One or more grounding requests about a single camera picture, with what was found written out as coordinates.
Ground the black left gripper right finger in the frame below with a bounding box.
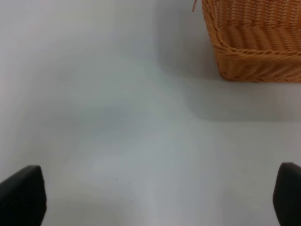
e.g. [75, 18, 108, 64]
[273, 162, 301, 226]

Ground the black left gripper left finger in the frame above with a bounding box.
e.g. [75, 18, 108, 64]
[0, 165, 47, 226]

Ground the orange wicker basket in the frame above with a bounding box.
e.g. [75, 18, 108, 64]
[202, 0, 301, 83]

